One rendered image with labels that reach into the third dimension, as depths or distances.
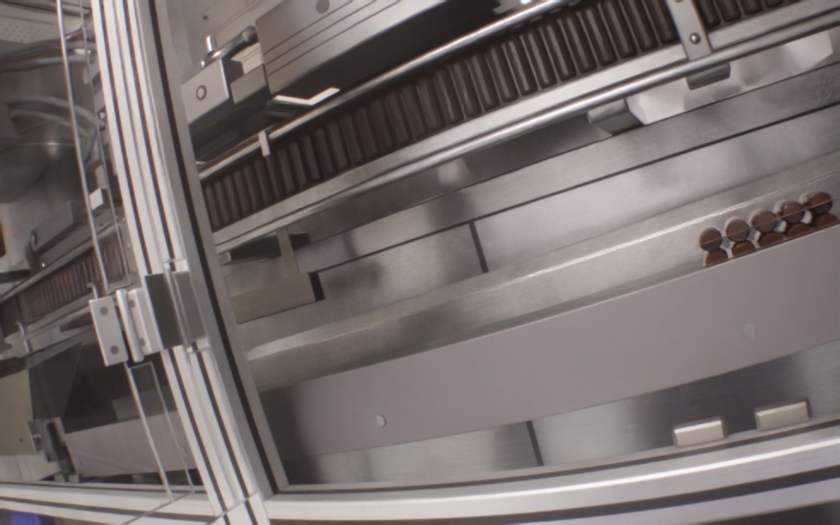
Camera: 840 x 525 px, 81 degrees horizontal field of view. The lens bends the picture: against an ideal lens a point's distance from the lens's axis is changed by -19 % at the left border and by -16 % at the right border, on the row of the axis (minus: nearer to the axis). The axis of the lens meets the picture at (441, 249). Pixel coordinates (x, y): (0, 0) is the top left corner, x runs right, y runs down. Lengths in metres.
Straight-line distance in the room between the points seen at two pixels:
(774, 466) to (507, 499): 0.17
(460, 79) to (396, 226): 0.23
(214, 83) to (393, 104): 0.24
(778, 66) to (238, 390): 0.74
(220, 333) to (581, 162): 0.42
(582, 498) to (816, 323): 0.19
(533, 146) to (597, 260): 0.32
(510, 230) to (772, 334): 0.37
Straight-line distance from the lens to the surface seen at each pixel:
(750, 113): 0.65
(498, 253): 0.69
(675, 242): 0.55
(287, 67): 0.68
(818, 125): 0.66
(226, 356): 0.52
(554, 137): 0.84
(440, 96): 0.62
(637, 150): 0.65
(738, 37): 0.55
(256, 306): 0.79
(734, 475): 0.36
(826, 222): 0.43
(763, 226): 0.43
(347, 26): 0.63
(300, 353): 0.76
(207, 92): 0.77
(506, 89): 0.59
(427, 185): 0.92
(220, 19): 1.37
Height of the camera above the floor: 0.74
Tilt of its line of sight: 2 degrees up
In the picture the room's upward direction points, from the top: 16 degrees counter-clockwise
